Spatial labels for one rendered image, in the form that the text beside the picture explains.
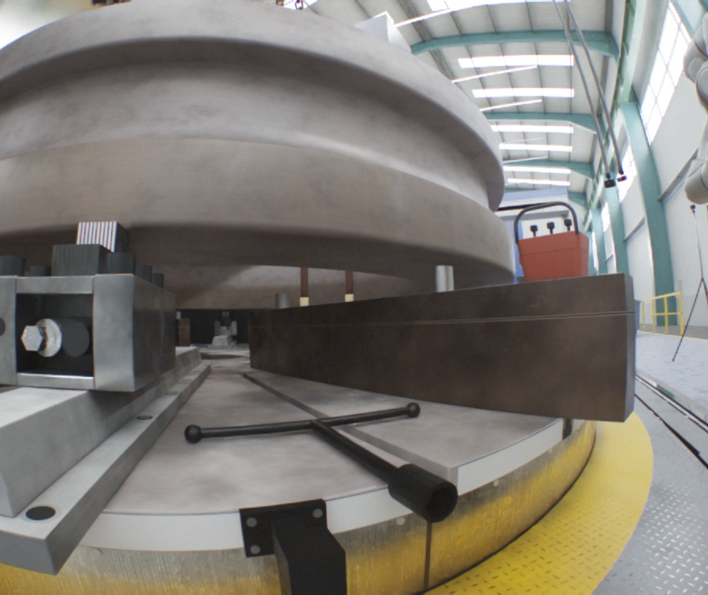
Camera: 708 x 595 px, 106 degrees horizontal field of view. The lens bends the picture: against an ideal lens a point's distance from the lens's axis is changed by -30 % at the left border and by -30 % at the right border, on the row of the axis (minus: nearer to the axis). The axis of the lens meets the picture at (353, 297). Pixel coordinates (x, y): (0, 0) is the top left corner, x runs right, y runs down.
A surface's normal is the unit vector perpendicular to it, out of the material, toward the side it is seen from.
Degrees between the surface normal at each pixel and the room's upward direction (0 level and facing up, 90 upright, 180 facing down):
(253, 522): 90
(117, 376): 90
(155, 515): 90
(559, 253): 97
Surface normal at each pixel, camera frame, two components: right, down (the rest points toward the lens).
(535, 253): -0.75, 0.08
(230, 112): 0.36, -0.07
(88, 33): 0.16, -0.07
